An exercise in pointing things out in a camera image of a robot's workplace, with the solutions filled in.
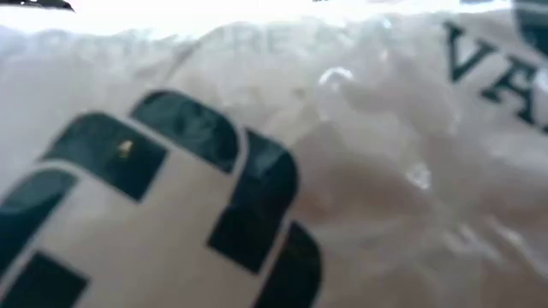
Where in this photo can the white printed plastic package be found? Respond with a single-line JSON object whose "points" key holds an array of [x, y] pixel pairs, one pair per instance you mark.
{"points": [[364, 171]]}

